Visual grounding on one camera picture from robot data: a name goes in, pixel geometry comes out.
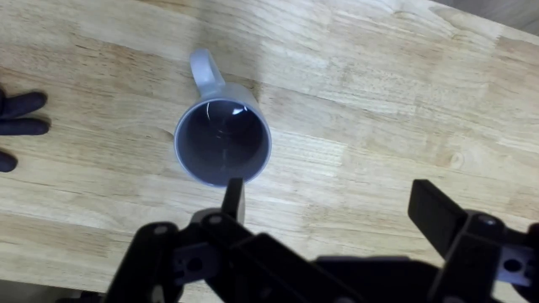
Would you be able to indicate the white ceramic mug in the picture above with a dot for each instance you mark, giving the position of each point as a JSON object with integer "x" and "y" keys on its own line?
{"x": 224, "y": 143}

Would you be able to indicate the black work glove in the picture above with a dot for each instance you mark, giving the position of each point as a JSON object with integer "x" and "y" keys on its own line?
{"x": 22, "y": 127}

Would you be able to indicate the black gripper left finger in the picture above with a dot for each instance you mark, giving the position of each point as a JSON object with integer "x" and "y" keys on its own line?
{"x": 232, "y": 202}

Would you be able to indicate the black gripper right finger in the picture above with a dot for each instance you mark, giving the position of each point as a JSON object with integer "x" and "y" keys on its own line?
{"x": 434, "y": 213}

